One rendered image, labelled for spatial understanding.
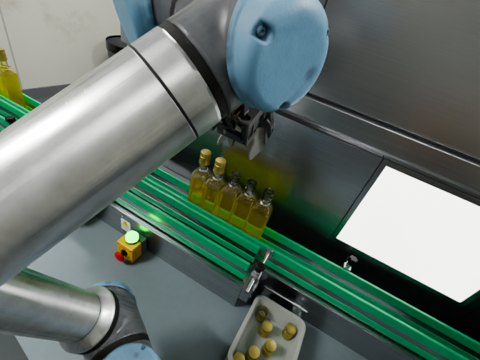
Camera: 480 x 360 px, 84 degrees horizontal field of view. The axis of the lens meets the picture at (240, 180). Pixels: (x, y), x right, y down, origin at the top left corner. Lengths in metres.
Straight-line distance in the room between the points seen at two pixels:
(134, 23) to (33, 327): 0.43
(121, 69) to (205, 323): 0.86
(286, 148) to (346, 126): 0.18
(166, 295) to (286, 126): 0.67
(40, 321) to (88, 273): 0.55
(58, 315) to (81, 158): 0.39
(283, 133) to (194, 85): 0.68
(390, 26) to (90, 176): 0.71
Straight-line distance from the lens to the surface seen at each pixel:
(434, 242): 0.97
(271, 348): 0.91
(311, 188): 0.90
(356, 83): 0.80
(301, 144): 0.84
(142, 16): 0.29
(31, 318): 0.51
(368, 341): 1.03
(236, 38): 0.17
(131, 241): 0.99
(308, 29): 0.19
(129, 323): 0.64
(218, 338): 0.95
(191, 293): 1.00
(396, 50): 0.78
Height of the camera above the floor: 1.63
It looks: 37 degrees down
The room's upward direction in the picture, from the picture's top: 16 degrees clockwise
